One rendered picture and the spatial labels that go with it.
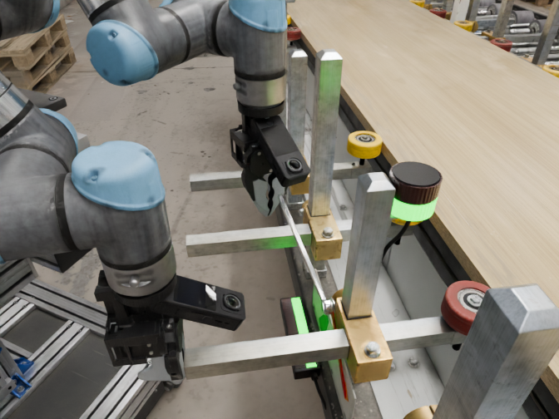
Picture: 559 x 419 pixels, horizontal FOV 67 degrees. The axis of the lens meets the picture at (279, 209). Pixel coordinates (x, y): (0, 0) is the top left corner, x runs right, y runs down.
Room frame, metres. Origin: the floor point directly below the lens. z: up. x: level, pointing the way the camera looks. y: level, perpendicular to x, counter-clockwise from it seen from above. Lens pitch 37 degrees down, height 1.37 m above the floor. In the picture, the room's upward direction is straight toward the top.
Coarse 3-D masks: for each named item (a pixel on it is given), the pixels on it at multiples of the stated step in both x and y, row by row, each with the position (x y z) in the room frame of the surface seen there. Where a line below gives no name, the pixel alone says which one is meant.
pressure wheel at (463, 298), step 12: (456, 288) 0.42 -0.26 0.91; (468, 288) 0.43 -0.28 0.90; (480, 288) 0.42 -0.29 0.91; (444, 300) 0.41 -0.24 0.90; (456, 300) 0.40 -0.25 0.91; (468, 300) 0.40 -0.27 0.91; (480, 300) 0.40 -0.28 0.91; (444, 312) 0.40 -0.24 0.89; (456, 312) 0.38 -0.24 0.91; (468, 312) 0.38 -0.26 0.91; (456, 324) 0.38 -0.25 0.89; (468, 324) 0.37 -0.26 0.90; (456, 348) 0.40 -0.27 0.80
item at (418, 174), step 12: (396, 168) 0.44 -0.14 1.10; (408, 168) 0.44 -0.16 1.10; (420, 168) 0.44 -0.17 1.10; (432, 168) 0.44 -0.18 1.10; (408, 180) 0.41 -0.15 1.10; (420, 180) 0.41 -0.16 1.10; (432, 180) 0.41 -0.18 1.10; (408, 204) 0.40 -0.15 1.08; (396, 240) 0.42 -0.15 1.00; (384, 252) 0.42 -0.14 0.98
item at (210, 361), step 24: (288, 336) 0.38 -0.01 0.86; (312, 336) 0.38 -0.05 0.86; (336, 336) 0.38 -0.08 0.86; (384, 336) 0.38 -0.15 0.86; (408, 336) 0.38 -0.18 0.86; (432, 336) 0.38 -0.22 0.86; (456, 336) 0.38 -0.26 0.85; (192, 360) 0.34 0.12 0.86; (216, 360) 0.34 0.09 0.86; (240, 360) 0.34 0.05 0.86; (264, 360) 0.34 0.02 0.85; (288, 360) 0.35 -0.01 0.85; (312, 360) 0.35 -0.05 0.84
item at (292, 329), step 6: (282, 300) 0.58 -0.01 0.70; (288, 300) 0.58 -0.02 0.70; (288, 306) 0.57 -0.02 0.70; (288, 312) 0.55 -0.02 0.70; (288, 318) 0.53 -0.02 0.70; (288, 324) 0.52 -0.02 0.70; (294, 324) 0.52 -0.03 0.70; (288, 330) 0.51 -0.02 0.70; (294, 330) 0.51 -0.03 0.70; (300, 366) 0.43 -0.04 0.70
